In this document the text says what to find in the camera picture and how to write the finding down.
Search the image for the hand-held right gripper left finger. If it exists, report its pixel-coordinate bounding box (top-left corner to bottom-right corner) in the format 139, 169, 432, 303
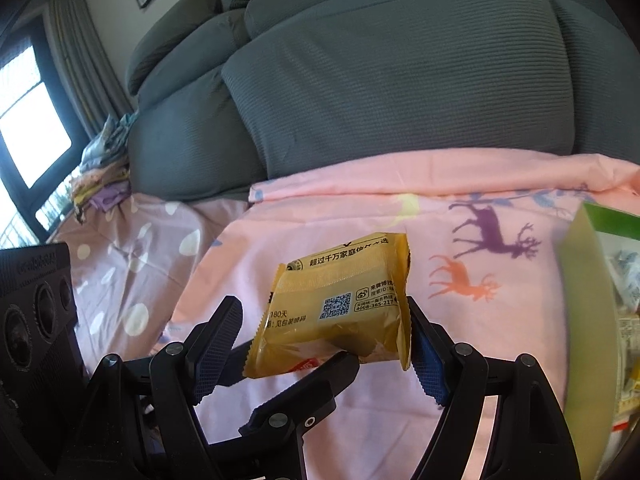
80, 296, 244, 480

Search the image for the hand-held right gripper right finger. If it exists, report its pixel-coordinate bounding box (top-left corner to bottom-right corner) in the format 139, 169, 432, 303
407, 297, 583, 480

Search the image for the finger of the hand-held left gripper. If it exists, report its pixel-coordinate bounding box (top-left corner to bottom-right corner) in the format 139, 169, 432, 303
239, 351, 362, 480
216, 341, 253, 389

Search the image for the orange-yellow cake packet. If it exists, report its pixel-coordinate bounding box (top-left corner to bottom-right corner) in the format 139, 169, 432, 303
242, 231, 413, 380

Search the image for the green cardboard box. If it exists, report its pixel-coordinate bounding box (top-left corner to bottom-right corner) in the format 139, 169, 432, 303
557, 202, 640, 480

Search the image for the silver white snack packet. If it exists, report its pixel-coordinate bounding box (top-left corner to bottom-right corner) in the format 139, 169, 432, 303
602, 247, 640, 313

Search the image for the pink deer print blanket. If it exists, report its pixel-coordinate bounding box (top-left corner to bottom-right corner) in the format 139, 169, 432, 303
150, 147, 640, 480

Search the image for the lilac dotted bed sheet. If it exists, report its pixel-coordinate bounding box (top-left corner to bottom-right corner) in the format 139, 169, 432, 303
50, 192, 251, 376

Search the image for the pile of folded clothes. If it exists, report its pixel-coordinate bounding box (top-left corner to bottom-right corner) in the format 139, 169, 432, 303
70, 112, 138, 223

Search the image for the black framed window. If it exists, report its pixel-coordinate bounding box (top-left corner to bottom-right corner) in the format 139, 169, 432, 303
0, 15, 96, 248

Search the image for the grey curtain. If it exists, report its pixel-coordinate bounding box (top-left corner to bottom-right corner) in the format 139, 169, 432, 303
47, 0, 136, 136

